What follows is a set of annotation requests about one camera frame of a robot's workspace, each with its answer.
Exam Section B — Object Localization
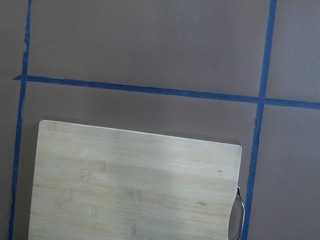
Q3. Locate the wooden cutting board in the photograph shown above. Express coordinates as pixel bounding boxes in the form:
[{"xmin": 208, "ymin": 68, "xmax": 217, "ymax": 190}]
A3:
[{"xmin": 28, "ymin": 120, "xmax": 242, "ymax": 240}]

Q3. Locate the metal cutting board handle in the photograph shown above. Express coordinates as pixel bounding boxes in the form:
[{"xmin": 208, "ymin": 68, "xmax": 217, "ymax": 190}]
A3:
[{"xmin": 228, "ymin": 186, "xmax": 245, "ymax": 240}]

